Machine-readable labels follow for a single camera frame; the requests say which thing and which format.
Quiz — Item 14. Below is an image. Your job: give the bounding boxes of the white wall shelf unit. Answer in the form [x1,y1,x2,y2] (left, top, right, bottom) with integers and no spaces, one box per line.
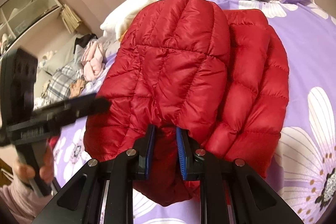
[1,0,62,55]

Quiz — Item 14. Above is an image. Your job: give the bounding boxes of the purple floral bed sheet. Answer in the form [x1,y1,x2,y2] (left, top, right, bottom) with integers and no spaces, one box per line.
[54,0,335,223]

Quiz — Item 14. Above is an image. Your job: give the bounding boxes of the grey plaid garment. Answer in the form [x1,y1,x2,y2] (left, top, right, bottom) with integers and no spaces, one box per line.
[42,64,80,102]

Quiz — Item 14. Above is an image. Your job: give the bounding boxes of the left hand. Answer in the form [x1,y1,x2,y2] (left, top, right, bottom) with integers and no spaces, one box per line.
[13,145,54,184]

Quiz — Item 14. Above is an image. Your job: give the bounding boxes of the red puffer down jacket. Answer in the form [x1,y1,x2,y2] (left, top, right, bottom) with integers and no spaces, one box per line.
[84,0,289,206]

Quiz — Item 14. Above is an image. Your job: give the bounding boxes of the pink sleeve left forearm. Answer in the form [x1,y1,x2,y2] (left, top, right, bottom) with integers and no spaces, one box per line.
[1,176,53,223]

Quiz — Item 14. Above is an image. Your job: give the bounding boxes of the tan small garment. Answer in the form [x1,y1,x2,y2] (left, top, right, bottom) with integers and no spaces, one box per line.
[70,79,86,98]

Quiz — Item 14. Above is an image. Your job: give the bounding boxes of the pink garment pile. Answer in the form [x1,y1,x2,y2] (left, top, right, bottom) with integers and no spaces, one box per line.
[81,39,105,82]

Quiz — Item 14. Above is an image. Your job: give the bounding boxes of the orange garment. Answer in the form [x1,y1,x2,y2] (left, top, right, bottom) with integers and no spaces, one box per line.
[119,32,126,43]

